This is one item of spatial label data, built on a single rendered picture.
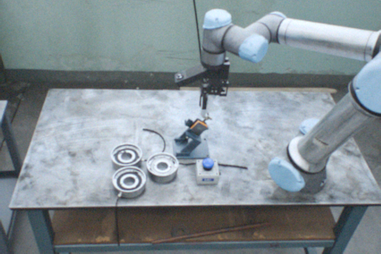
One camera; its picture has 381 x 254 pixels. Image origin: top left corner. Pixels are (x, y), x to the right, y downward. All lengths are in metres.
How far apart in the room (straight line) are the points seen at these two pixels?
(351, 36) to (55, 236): 1.17
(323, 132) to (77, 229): 0.94
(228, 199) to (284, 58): 1.94
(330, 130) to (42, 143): 0.98
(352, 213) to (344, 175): 0.13
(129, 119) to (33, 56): 1.64
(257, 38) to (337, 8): 1.97
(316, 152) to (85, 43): 2.15
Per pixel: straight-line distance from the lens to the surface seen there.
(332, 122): 1.08
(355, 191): 1.51
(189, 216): 1.61
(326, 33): 1.15
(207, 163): 1.35
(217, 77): 1.28
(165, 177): 1.36
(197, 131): 1.42
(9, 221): 2.08
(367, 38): 1.12
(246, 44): 1.12
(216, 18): 1.16
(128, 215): 1.61
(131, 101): 1.69
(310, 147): 1.15
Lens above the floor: 1.86
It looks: 40 degrees down
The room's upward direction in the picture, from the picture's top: 5 degrees clockwise
